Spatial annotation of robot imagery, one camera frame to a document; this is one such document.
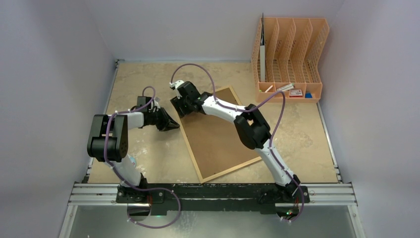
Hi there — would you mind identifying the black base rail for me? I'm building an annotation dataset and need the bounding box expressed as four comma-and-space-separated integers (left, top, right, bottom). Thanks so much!
68, 182, 357, 218

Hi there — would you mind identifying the wooden picture frame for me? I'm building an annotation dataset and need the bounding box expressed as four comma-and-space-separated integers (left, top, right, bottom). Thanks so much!
172, 86, 263, 184

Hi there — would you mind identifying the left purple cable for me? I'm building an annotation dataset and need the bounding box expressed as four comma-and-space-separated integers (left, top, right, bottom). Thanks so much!
103, 86, 182, 230

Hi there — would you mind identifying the red white small box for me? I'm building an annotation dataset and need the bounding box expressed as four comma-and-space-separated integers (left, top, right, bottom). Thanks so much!
289, 89, 303, 97

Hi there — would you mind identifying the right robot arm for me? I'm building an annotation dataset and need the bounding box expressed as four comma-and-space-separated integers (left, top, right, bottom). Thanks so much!
169, 80, 302, 202

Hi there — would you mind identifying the orange desk file organizer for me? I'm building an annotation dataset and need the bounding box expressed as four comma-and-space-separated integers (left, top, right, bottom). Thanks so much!
251, 17, 330, 103

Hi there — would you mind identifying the white marker pen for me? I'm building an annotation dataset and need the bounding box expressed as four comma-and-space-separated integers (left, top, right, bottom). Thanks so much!
276, 83, 295, 92

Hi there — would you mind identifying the blue white tape dispenser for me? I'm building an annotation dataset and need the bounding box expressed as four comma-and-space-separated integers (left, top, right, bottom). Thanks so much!
128, 155, 136, 166

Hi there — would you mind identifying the white folder in organizer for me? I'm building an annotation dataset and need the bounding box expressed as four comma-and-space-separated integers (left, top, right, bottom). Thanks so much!
260, 13, 265, 82

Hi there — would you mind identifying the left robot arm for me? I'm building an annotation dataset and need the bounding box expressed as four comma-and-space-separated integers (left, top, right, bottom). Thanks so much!
87, 96, 180, 203

